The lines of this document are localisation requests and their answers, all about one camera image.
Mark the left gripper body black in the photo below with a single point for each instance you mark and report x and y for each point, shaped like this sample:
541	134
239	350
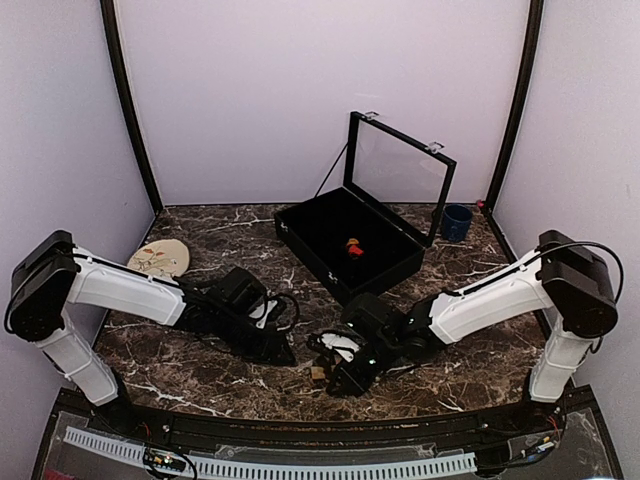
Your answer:
231	332

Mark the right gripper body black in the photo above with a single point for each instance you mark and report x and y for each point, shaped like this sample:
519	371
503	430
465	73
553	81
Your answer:
351	373

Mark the tan brown argyle sock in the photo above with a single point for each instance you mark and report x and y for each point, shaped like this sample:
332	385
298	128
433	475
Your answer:
327	359

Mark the red orange argyle sock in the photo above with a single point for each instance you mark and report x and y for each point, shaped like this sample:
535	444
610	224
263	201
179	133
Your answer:
354	249

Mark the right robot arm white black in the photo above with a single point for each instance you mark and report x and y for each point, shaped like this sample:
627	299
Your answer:
567	276

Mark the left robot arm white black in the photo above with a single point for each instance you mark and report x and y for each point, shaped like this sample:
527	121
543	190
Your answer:
58	273

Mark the black display case box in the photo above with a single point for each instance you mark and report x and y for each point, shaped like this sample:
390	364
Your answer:
392	196

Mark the beige round plate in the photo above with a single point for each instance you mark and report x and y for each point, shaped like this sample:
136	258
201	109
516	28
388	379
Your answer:
167	258

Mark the blue mug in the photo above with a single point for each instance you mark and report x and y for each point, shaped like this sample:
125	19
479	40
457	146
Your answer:
456	223

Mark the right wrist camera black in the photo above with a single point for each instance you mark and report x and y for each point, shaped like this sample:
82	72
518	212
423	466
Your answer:
370	317

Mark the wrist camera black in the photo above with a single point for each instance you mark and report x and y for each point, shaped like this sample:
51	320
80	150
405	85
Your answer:
370	317
242	291

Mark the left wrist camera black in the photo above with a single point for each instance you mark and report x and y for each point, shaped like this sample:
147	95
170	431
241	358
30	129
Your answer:
242	291

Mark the white slotted cable duct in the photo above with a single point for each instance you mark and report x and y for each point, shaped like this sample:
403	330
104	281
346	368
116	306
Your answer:
165	463

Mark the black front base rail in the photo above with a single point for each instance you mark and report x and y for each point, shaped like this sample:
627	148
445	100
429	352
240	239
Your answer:
571	442

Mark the left black frame post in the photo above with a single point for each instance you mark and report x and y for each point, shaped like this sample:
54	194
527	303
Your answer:
126	100

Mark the black frame post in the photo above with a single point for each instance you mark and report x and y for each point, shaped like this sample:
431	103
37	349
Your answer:
528	55
126	100

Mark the right black frame post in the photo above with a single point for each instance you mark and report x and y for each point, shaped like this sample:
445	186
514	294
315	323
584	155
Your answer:
528	55

